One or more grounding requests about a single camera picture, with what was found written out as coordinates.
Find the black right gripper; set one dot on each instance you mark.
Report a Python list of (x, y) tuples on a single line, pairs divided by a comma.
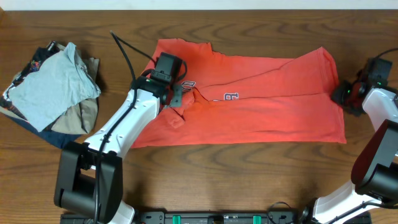
[(337, 95)]

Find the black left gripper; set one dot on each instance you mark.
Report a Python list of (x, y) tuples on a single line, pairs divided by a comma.
[(178, 101)]

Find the red printed t-shirt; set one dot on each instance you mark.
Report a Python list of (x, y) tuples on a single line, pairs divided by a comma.
[(236, 99)]

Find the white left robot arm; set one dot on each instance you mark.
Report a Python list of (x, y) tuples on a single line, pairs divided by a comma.
[(90, 174)]

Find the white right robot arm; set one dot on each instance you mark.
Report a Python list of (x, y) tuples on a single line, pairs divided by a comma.
[(373, 182)]

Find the tan folded garment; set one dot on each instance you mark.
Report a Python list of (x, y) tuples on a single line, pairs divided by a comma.
[(78, 97)]

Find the light blue folded shirt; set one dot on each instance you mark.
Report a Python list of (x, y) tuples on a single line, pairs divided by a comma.
[(31, 100)]

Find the black printed folded garment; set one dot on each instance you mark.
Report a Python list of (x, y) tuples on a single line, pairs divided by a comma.
[(38, 58)]

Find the navy folded garment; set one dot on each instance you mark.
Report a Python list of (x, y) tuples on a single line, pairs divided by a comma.
[(59, 140)]

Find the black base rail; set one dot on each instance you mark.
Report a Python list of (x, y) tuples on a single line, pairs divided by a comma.
[(211, 218)]

